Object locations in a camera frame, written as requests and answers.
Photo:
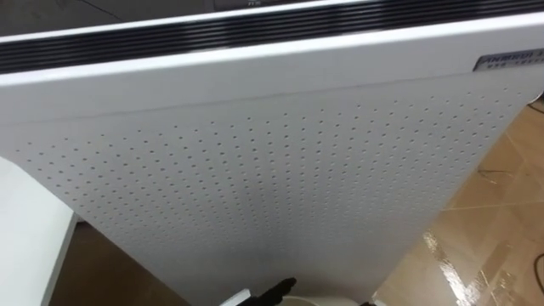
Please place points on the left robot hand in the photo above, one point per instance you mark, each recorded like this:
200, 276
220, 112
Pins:
272, 294

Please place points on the white desk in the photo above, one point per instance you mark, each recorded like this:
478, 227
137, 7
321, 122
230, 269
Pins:
30, 238

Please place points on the white perforated air purifier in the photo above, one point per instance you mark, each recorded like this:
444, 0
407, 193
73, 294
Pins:
263, 161

